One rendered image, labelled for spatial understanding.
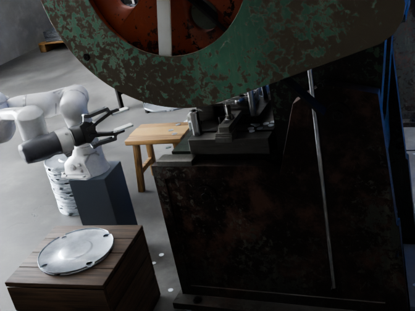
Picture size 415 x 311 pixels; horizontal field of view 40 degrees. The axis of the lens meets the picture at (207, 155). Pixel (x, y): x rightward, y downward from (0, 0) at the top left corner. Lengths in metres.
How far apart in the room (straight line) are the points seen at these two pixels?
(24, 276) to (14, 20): 6.23
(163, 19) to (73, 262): 0.98
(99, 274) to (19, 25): 6.43
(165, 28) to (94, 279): 0.91
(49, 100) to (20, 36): 5.75
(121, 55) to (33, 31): 6.74
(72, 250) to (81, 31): 0.87
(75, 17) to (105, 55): 0.14
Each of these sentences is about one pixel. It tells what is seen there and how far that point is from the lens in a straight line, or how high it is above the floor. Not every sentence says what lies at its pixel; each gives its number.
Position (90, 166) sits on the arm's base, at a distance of 2.56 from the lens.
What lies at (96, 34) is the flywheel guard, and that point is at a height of 1.17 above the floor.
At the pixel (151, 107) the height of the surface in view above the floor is 0.78.
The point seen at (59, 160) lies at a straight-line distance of 3.29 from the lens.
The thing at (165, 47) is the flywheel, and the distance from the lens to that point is 1.69.
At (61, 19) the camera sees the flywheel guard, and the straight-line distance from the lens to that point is 1.81.
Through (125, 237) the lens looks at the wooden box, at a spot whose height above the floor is 0.35.
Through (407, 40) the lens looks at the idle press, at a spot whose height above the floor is 0.52.
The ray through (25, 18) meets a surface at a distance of 8.37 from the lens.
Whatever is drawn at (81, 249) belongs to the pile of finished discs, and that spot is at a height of 0.37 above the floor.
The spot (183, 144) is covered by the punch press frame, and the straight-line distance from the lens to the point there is 2.17.
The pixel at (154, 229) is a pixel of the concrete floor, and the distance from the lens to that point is 2.94.
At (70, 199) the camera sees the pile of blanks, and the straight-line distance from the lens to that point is 3.28.
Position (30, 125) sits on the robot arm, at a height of 0.86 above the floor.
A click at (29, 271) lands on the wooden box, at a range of 2.25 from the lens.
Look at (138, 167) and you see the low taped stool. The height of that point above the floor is 0.16.
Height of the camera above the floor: 1.47
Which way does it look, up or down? 24 degrees down
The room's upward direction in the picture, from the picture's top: 11 degrees counter-clockwise
